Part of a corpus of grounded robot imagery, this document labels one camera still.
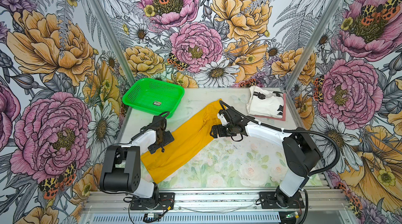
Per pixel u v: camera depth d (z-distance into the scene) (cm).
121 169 44
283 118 102
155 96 112
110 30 90
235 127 67
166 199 75
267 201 74
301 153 48
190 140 94
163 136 85
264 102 109
